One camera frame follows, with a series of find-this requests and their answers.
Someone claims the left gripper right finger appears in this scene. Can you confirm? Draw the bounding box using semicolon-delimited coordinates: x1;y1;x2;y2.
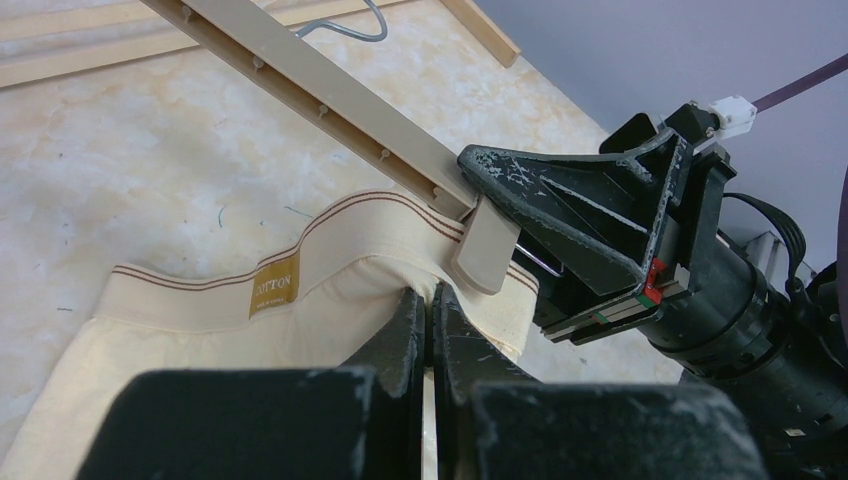
431;283;536;479

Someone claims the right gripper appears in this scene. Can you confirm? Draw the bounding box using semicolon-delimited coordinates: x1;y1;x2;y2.
457;104;737;345

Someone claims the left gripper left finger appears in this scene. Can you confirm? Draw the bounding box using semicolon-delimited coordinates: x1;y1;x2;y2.
337;288;426;479

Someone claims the beige cotton underwear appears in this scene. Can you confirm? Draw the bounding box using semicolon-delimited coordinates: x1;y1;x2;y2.
1;190;539;479

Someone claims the beige clip hanger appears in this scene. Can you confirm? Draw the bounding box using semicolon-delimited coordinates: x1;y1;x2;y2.
147;1;520;295

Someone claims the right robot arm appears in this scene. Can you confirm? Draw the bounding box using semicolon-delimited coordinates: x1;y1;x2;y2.
457;96;847;478

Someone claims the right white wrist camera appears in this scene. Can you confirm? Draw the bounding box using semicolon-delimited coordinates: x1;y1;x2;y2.
707;95;758;138

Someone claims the wooden clothes rack frame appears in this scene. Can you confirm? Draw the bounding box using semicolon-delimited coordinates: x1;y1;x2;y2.
0;0;522;90

